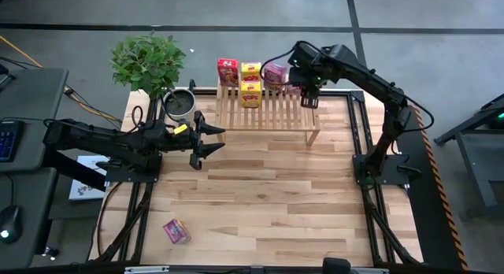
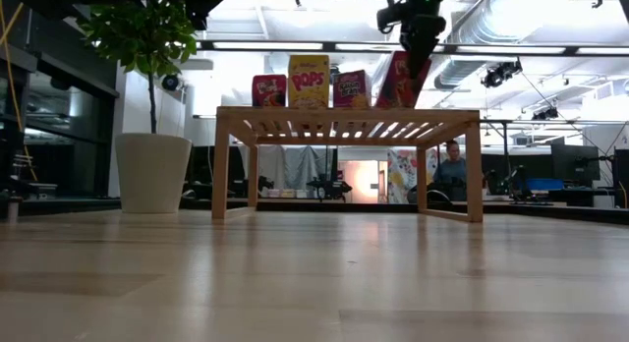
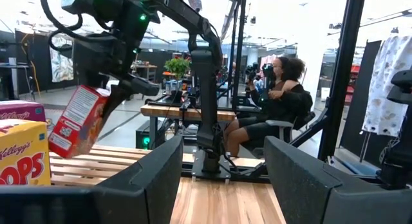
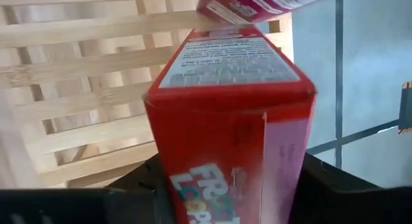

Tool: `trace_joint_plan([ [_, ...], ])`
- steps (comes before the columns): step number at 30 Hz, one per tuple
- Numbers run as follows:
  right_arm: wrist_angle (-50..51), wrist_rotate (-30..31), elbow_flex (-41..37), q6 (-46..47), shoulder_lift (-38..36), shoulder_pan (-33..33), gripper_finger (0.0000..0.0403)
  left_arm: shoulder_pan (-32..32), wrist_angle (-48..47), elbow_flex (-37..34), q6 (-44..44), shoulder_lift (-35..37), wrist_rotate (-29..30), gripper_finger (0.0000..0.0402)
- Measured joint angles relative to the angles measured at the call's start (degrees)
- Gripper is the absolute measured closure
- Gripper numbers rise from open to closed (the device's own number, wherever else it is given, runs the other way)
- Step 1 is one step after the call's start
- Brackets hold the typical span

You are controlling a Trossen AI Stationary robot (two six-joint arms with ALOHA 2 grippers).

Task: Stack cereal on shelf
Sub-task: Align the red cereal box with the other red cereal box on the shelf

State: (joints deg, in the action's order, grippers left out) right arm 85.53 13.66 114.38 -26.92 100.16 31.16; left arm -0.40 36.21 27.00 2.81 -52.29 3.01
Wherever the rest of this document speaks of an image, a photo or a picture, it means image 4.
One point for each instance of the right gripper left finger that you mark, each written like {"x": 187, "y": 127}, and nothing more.
{"x": 96, "y": 208}

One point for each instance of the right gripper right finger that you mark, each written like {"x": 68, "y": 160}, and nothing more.
{"x": 347, "y": 204}

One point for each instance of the red Froot Loops cereal box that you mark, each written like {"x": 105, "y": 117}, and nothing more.
{"x": 225, "y": 127}

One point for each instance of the purple Raisin Bran cereal box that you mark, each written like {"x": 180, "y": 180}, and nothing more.
{"x": 257, "y": 5}

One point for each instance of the wooden slatted shelf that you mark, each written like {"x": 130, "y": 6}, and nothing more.
{"x": 80, "y": 72}

